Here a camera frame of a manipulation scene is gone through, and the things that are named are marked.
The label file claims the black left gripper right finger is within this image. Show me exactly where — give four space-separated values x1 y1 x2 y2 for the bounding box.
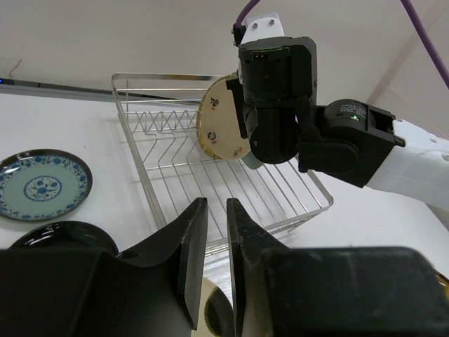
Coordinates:
227 199 448 336

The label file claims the cream floral round plate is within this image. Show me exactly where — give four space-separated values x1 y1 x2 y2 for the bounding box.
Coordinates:
196 73 250 160

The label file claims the metal wire dish rack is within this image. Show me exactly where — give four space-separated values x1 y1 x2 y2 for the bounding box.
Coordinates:
111 72 333 256

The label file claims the cream plate black patch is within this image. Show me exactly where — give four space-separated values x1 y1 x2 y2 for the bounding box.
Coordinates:
192 277 235 336

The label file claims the blue patterned round plate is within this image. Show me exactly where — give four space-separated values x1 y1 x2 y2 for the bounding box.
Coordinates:
1 149 93 223

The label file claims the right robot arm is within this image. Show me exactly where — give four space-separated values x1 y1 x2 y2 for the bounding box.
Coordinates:
227 37 448 210

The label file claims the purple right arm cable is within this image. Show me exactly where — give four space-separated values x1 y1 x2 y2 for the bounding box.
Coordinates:
233 0 449 88

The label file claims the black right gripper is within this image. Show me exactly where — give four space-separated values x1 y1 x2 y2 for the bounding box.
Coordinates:
227 37 319 164

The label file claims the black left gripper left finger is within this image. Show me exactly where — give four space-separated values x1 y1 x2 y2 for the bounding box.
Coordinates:
1 198 208 336

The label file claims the light green divided tray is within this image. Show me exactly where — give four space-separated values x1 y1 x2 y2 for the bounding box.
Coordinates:
242 152 264 170

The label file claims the black round plate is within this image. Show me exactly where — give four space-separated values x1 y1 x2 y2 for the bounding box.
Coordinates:
9 220 119 256

